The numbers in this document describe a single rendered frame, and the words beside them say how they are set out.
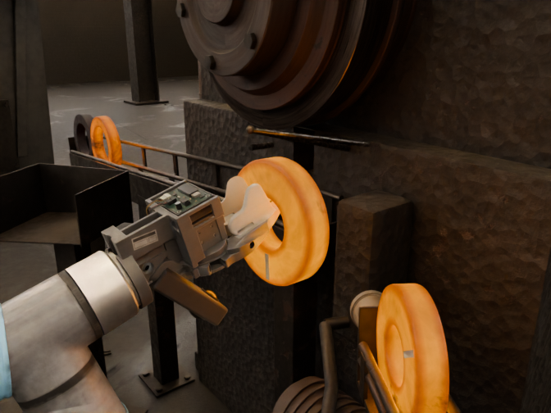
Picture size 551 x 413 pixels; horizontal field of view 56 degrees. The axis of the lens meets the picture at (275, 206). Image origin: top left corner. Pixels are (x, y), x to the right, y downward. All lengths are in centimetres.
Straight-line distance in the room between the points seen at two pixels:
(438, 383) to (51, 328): 36
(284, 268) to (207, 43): 45
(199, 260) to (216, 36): 46
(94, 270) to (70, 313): 4
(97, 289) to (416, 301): 32
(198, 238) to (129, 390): 124
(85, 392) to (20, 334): 8
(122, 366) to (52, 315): 134
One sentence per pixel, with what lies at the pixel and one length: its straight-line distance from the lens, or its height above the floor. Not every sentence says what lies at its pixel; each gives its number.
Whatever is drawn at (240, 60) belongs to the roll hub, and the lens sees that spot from 83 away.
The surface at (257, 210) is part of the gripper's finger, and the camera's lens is 59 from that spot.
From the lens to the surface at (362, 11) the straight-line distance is 75.
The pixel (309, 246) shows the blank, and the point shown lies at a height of 82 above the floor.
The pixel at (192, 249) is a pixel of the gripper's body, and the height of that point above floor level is 84.
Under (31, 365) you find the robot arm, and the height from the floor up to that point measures 77.
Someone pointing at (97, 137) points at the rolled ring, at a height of 71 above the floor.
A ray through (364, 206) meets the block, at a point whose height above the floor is 80.
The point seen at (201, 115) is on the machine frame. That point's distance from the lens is 132.
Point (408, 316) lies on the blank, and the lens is 55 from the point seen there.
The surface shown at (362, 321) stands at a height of 70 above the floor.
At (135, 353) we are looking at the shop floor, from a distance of 190.
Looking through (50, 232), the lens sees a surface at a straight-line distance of 132.
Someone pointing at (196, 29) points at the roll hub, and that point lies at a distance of 94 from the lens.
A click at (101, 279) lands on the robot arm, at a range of 52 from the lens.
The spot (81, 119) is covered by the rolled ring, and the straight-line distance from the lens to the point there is 192.
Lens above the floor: 105
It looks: 19 degrees down
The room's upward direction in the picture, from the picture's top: straight up
